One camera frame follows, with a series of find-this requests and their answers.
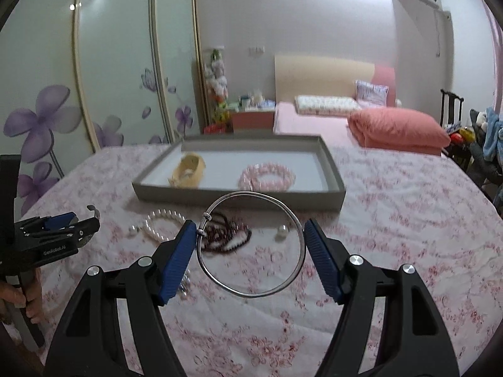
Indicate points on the white plush toy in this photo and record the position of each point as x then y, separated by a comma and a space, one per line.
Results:
483, 119

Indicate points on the grey fabric chair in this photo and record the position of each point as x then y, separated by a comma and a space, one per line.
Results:
481, 161

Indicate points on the silver bangle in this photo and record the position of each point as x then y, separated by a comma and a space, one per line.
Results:
204, 224

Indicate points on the light blue garment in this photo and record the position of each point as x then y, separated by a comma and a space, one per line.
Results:
493, 133

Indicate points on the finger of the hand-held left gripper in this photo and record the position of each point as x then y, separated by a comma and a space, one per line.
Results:
59, 220
84, 231

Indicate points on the dark wooden chair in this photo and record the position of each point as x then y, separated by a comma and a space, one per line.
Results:
450, 106

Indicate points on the silver earrings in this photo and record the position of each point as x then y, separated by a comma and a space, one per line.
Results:
184, 282

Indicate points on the pink curtain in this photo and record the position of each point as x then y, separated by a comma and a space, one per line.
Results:
496, 55

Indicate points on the beige pink headboard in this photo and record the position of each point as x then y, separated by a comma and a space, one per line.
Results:
314, 74

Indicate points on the grey jewelry tray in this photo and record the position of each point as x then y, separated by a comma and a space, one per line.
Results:
165, 193

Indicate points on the white wall socket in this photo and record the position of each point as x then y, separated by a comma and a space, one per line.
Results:
257, 50

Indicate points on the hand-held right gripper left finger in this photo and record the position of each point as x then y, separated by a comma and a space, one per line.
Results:
177, 263

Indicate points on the flower print sliding wardrobe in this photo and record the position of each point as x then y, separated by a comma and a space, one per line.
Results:
110, 66

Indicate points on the pink floral bedspread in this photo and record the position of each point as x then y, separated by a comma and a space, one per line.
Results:
393, 243

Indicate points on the colourful plush toy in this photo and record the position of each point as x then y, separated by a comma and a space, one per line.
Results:
459, 135

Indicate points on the folded pink quilt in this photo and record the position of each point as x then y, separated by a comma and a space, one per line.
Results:
393, 129

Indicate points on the pink bed mattress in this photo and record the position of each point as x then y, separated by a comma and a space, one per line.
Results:
310, 129

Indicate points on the pink beige nightstand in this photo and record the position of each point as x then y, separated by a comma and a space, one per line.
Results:
251, 121

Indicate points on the white patterned pillow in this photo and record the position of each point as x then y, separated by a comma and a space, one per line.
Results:
326, 105

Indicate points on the person's left hand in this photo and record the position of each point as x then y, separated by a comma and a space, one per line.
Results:
35, 298

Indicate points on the white air conditioner pipe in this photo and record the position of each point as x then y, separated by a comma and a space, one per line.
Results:
442, 31

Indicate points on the hanging plush toy bunch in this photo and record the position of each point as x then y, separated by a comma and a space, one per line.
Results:
216, 82

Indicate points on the red trash bin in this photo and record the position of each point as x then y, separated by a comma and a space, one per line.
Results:
215, 128

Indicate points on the purple patterned pillow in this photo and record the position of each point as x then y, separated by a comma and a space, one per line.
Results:
371, 92

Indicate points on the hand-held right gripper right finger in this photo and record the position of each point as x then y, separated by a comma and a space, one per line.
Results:
320, 261

